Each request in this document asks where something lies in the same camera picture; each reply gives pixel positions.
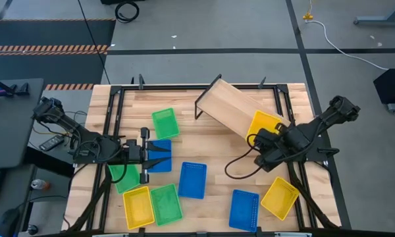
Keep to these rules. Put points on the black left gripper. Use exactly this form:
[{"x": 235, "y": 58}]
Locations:
[{"x": 135, "y": 151}]

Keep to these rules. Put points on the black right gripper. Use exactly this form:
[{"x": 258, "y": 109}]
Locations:
[{"x": 283, "y": 145}]

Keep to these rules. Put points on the blue plastic slotted basket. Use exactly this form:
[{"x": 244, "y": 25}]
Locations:
[
  {"x": 192, "y": 180},
  {"x": 244, "y": 210},
  {"x": 164, "y": 168}
]

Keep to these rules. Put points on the yellow plastic slotted basket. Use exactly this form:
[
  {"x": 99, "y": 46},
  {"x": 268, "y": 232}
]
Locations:
[
  {"x": 279, "y": 198},
  {"x": 138, "y": 208},
  {"x": 261, "y": 121}
]

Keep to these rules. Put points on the green plastic slotted basket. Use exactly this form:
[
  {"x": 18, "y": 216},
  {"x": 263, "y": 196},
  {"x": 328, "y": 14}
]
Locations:
[
  {"x": 128, "y": 182},
  {"x": 166, "y": 204},
  {"x": 165, "y": 123}
]

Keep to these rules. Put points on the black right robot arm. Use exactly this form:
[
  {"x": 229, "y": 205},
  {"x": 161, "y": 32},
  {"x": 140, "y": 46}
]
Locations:
[{"x": 329, "y": 115}]

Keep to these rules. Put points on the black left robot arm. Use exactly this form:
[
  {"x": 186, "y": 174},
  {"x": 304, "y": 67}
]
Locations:
[{"x": 92, "y": 145}]

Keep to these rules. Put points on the silver aluminium profile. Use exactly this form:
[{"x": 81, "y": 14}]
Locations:
[
  {"x": 293, "y": 234},
  {"x": 110, "y": 235}
]

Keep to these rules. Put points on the black remote control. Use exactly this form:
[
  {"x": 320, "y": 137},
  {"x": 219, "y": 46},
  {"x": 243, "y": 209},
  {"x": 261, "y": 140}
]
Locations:
[{"x": 51, "y": 142}]

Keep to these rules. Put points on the clear plastic bottle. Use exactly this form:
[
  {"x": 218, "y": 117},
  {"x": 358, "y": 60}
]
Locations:
[{"x": 39, "y": 184}]

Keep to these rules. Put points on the yellow plug connector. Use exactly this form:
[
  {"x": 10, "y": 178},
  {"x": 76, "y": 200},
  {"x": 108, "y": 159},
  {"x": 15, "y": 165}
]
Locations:
[{"x": 307, "y": 16}]

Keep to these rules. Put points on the black box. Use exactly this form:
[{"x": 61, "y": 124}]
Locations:
[{"x": 393, "y": 86}]

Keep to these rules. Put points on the dark grey keyboard desk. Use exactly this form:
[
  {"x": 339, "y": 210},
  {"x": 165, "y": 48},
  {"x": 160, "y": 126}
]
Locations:
[{"x": 13, "y": 197}]

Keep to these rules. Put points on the grey side desk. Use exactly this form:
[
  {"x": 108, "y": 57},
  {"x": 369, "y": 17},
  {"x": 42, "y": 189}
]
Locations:
[{"x": 10, "y": 125}]

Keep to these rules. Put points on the black computer mouse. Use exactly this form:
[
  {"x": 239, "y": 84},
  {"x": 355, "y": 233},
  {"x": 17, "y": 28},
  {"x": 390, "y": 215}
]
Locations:
[{"x": 7, "y": 224}]

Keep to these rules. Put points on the black hazard-striped floor mat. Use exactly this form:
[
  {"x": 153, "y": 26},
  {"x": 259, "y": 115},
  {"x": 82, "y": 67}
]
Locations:
[{"x": 46, "y": 34}]

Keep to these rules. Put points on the grey metal table leg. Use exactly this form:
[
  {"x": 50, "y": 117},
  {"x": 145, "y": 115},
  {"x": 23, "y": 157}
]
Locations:
[{"x": 375, "y": 21}]

